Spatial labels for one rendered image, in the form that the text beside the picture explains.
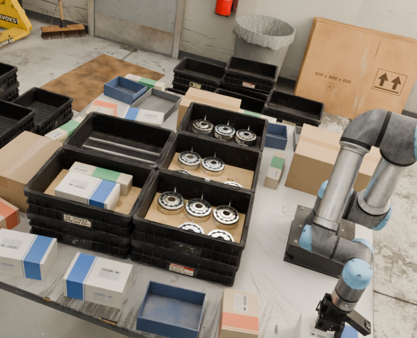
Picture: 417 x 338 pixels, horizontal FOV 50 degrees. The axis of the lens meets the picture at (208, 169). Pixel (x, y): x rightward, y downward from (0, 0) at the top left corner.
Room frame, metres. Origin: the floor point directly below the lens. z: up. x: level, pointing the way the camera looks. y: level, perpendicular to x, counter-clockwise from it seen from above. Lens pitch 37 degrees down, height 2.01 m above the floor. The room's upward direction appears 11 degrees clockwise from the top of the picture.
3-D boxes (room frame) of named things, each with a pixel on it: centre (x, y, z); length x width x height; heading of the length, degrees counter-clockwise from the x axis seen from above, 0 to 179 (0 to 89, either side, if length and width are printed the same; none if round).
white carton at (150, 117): (1.99, 0.39, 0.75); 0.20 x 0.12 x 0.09; 92
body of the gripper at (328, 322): (0.88, -0.46, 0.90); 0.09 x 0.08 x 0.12; 83
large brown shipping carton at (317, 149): (1.84, -0.60, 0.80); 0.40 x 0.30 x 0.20; 78
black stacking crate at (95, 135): (1.56, 0.39, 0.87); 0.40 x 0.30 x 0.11; 85
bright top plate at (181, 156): (1.60, 0.09, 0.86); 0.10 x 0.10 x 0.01
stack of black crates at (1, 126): (1.98, 1.22, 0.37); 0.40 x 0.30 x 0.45; 169
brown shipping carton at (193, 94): (2.15, 0.05, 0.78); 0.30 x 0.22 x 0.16; 83
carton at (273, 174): (1.82, -0.33, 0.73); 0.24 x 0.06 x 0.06; 169
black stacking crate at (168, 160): (1.52, -0.01, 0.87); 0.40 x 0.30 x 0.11; 85
